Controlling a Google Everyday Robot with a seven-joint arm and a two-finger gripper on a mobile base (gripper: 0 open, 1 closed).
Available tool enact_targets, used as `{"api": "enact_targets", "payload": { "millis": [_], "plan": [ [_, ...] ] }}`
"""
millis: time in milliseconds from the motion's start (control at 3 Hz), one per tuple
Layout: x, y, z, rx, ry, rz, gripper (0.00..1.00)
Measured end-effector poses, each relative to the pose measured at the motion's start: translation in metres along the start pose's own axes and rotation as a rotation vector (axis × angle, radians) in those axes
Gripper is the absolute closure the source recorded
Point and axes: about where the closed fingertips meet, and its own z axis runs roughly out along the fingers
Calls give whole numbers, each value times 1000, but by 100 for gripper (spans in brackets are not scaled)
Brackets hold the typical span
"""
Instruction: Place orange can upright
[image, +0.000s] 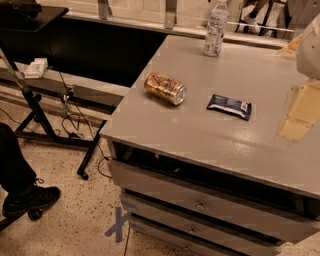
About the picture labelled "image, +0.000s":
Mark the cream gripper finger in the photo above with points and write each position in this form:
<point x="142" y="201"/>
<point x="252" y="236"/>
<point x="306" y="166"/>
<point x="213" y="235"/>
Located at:
<point x="304" y="113"/>

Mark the orange soda can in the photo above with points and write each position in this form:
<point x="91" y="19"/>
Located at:
<point x="165" y="88"/>

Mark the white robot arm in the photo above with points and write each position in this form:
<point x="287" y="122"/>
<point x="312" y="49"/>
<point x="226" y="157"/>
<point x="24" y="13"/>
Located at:
<point x="307" y="46"/>

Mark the blue snack bar wrapper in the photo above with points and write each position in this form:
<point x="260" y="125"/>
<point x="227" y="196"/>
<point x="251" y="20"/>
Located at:
<point x="230" y="106"/>

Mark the grey drawer cabinet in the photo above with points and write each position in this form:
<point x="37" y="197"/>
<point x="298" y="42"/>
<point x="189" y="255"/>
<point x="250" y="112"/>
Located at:
<point x="208" y="181"/>

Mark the clear plastic water bottle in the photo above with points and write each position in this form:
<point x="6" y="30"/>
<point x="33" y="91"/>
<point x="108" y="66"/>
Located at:
<point x="215" y="29"/>

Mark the blue tape cross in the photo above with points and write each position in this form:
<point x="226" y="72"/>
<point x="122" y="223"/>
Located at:
<point x="120" y="228"/>

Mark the white tissue pack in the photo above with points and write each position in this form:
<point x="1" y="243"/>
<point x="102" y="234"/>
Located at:
<point x="36" y="68"/>

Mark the black shoe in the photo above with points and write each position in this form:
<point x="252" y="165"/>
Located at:
<point x="34" y="198"/>

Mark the black side table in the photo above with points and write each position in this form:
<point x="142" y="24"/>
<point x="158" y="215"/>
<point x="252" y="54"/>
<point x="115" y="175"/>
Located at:
<point x="27" y="15"/>

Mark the black trouser leg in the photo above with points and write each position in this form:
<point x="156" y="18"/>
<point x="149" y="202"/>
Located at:
<point x="16" y="176"/>

